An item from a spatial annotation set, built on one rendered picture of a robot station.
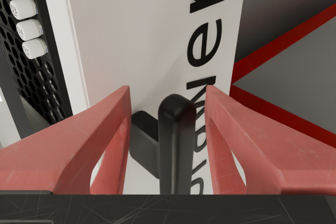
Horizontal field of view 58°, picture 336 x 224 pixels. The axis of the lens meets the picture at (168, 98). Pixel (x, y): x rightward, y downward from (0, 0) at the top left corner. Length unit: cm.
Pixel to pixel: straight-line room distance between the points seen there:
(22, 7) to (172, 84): 11
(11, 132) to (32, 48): 10
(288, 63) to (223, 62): 28
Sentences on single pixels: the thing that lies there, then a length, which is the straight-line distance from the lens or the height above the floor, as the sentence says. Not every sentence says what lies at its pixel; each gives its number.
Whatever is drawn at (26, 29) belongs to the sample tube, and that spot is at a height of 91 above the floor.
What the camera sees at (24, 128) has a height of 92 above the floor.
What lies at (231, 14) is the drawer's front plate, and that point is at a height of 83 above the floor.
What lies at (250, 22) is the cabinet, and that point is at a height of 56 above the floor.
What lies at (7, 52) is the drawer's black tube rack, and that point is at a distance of 34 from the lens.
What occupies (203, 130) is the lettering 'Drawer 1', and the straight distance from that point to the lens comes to 21.
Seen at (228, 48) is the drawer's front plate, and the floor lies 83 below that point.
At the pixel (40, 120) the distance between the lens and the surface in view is 37.
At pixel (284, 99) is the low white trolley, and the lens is 39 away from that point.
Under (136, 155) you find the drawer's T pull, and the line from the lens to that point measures 16.
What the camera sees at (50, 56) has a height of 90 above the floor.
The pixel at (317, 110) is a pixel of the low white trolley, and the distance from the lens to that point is 39.
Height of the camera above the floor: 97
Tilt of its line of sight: 34 degrees down
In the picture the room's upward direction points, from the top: 120 degrees counter-clockwise
